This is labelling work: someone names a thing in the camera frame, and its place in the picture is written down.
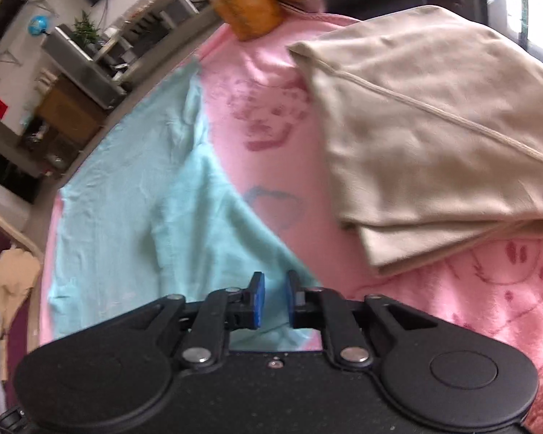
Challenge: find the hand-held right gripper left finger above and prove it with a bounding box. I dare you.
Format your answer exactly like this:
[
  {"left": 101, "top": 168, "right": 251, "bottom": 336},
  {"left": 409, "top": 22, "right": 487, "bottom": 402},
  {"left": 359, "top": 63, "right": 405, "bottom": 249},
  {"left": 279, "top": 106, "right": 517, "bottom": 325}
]
[{"left": 109, "top": 272, "right": 265, "bottom": 369}]

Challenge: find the potted bamboo plant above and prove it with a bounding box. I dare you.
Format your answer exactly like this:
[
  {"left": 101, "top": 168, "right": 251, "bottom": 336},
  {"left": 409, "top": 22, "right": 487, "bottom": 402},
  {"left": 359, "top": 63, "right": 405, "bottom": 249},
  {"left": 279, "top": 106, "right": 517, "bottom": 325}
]
[{"left": 71, "top": 11, "right": 102, "bottom": 48}]

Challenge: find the wooden cabinet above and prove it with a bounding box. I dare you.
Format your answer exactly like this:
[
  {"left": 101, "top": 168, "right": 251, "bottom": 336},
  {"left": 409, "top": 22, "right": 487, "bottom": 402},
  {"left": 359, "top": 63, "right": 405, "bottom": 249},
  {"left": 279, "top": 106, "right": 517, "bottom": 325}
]
[{"left": 18, "top": 75, "right": 107, "bottom": 177}]

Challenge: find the folded cream hoodie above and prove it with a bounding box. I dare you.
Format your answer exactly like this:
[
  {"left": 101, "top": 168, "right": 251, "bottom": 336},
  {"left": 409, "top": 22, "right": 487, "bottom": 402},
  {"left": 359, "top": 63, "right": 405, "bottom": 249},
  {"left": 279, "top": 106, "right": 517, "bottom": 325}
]
[{"left": 287, "top": 4, "right": 543, "bottom": 278}]

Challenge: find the pink printed blanket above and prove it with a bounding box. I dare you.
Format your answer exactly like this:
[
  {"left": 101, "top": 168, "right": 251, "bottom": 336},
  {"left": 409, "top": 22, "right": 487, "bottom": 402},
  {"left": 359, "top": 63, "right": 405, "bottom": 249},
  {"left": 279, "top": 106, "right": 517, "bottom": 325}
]
[{"left": 38, "top": 11, "right": 543, "bottom": 434}]

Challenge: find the orange juice bottle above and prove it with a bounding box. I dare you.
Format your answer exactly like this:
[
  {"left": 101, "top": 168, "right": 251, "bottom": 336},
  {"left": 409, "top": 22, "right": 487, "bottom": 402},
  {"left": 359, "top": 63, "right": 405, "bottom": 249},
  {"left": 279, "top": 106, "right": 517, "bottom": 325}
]
[{"left": 194, "top": 0, "right": 283, "bottom": 41}]

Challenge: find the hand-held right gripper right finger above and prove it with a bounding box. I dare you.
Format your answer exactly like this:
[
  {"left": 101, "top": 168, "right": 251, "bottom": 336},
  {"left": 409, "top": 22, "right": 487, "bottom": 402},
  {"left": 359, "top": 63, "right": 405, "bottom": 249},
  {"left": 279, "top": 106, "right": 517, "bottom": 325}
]
[{"left": 287, "top": 270, "right": 437, "bottom": 369}]

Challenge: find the metal television stand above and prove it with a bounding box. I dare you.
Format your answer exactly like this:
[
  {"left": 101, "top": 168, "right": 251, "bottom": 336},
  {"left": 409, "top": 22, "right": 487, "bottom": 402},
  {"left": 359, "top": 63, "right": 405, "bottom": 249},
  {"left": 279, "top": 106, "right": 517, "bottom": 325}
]
[{"left": 93, "top": 0, "right": 218, "bottom": 86}]

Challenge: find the blue globe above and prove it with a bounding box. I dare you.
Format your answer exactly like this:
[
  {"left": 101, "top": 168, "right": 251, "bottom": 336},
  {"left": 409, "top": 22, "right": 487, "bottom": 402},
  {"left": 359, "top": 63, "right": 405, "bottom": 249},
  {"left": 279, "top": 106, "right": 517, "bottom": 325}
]
[{"left": 27, "top": 15, "right": 50, "bottom": 37}]

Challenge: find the maroon banquet chair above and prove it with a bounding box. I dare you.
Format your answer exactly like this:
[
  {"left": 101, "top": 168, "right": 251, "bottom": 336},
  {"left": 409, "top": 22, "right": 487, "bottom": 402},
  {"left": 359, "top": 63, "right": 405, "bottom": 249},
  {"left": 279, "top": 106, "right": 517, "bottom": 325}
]
[{"left": 0, "top": 199, "right": 46, "bottom": 417}]

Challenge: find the teal t-shirt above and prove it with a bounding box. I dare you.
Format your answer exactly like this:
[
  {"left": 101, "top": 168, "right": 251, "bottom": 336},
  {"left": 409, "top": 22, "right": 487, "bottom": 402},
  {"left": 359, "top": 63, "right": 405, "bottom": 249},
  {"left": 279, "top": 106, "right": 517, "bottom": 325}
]
[{"left": 47, "top": 59, "right": 324, "bottom": 353}]

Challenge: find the grey tower speaker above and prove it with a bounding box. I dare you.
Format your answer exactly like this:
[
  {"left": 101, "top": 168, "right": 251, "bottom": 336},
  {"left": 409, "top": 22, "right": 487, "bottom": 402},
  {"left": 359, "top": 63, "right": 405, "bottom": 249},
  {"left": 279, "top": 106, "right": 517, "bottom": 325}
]
[{"left": 43, "top": 25, "right": 127, "bottom": 109}]

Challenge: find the beige garment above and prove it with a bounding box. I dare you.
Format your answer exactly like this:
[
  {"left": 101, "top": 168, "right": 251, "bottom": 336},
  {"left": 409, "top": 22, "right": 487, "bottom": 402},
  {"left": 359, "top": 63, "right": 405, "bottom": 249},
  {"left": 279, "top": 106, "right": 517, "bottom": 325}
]
[{"left": 0, "top": 246, "right": 42, "bottom": 380}]

